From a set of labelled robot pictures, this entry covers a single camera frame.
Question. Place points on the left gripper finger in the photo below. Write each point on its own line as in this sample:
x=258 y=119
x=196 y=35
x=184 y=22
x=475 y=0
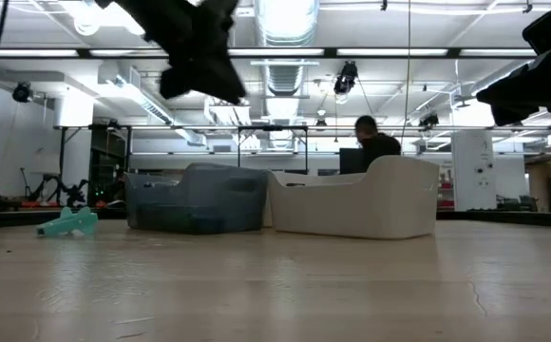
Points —
x=180 y=78
x=221 y=81

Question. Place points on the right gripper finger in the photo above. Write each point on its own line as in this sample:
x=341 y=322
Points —
x=518 y=109
x=518 y=88

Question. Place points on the black background robot arm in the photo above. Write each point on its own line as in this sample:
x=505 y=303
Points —
x=73 y=195

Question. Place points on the teal stapler remover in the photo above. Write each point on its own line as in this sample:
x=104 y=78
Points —
x=73 y=223

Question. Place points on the white pillar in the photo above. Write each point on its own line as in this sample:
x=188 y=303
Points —
x=472 y=166

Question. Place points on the black ceiling spotlight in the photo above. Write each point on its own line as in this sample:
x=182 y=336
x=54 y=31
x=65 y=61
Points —
x=428 y=119
x=22 y=92
x=347 y=76

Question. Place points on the black metal rack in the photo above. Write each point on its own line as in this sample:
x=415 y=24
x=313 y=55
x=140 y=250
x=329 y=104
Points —
x=109 y=157

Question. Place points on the red storage shelf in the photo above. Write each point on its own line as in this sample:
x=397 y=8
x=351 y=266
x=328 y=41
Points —
x=446 y=204

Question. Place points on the grey translucent plastic bin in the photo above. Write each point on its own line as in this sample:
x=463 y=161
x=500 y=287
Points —
x=209 y=199

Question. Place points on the person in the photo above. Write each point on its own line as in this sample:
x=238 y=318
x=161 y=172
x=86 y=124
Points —
x=380 y=147

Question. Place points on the black monitor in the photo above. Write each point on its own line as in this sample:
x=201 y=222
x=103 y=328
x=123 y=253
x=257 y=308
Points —
x=350 y=161

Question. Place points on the frosted whitish plastic bin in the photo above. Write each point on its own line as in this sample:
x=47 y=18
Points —
x=351 y=209

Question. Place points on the black aluminium table frame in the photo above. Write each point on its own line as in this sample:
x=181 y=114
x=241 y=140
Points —
x=518 y=219

